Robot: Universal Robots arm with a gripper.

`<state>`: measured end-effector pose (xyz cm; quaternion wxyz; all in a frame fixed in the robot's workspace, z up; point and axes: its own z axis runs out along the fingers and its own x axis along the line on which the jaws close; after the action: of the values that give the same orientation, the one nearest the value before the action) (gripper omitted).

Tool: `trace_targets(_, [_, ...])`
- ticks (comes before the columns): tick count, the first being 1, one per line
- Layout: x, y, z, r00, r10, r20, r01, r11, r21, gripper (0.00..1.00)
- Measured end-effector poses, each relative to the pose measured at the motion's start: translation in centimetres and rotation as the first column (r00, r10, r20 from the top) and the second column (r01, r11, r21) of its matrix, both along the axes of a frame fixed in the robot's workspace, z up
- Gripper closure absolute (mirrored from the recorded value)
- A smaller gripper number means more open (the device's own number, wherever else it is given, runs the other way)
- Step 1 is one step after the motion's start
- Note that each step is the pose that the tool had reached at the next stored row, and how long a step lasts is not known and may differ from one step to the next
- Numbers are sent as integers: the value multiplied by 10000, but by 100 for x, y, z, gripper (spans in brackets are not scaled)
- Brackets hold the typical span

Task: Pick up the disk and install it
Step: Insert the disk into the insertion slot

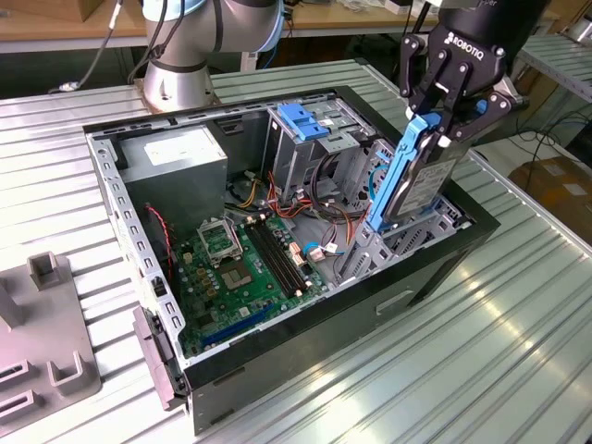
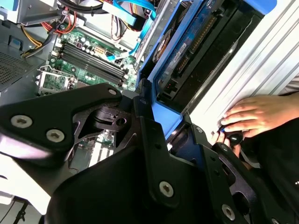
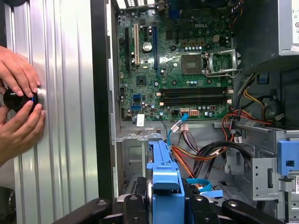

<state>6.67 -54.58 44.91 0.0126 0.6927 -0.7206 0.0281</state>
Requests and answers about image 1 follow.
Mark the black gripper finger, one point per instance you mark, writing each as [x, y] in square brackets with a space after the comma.
[411, 69]
[481, 120]

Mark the hard disk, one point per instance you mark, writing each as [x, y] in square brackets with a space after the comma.
[416, 185]

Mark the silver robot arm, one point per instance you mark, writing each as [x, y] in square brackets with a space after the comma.
[176, 78]

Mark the grey metal disk bay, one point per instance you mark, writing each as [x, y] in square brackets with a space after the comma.
[407, 250]

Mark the wooden desk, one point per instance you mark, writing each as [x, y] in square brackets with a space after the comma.
[370, 18]

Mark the metal slat side table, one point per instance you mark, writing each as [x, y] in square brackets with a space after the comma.
[564, 65]

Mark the cardboard box with label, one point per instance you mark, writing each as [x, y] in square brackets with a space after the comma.
[555, 185]

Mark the blue drive latch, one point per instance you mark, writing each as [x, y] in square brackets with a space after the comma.
[296, 121]

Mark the grey metal drive cage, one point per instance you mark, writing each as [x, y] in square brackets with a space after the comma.
[296, 166]

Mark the black RAM slot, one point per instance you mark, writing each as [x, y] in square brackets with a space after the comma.
[280, 257]
[286, 255]
[269, 261]
[275, 259]

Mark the grey power supply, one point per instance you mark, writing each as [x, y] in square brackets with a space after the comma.
[176, 185]

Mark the black PC case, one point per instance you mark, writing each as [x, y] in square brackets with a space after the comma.
[324, 342]

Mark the green motherboard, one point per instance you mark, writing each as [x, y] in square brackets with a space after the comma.
[259, 296]

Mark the blue expansion slot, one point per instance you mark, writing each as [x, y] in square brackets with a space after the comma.
[236, 326]

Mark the brown box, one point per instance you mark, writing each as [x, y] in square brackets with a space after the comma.
[92, 9]

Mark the grey parts rack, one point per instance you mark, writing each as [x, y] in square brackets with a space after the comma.
[51, 324]

